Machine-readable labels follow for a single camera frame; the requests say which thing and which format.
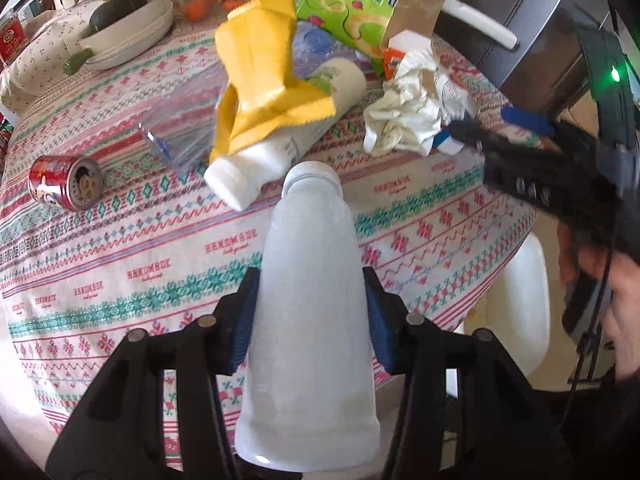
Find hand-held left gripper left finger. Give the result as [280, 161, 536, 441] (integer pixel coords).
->
[45, 266, 261, 480]

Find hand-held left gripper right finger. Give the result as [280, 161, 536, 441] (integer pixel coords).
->
[362, 266, 591, 480]

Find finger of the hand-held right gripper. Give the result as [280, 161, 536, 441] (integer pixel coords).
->
[447, 112, 506, 161]
[501, 106, 558, 138]

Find frosted white plastic bottle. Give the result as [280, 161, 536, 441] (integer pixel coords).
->
[234, 160, 382, 473]

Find white plastic bin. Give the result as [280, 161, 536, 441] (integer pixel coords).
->
[462, 234, 552, 401]

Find white bottle with green label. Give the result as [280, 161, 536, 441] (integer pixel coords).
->
[204, 57, 368, 212]

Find clear plastic bottle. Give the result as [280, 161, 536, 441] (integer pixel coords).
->
[295, 25, 351, 66]

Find person's right hand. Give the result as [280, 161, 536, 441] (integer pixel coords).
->
[557, 222, 640, 380]

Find crumpled white paper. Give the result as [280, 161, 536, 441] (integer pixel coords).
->
[362, 45, 446, 157]

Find patterned tablecloth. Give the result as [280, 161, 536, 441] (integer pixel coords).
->
[0, 0, 538, 466]

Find green snack bag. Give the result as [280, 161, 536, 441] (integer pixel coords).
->
[256, 0, 421, 77]

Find clear plastic bag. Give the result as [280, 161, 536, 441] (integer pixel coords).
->
[137, 110, 221, 173]

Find yellow packet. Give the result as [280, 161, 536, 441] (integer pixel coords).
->
[207, 0, 337, 163]

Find red drink can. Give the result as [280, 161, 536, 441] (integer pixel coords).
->
[27, 155, 105, 212]

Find stack of white dishes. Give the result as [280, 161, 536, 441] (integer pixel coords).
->
[64, 0, 175, 72]

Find green vegetable piece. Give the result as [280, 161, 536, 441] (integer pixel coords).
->
[64, 49, 96, 76]

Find white dotted cloth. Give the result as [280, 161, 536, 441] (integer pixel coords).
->
[0, 2, 101, 116]

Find dark green squash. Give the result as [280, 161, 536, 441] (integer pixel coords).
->
[89, 0, 149, 36]

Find red box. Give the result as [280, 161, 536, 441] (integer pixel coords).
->
[0, 16, 25, 61]

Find black cable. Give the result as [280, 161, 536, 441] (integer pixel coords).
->
[567, 247, 618, 396]

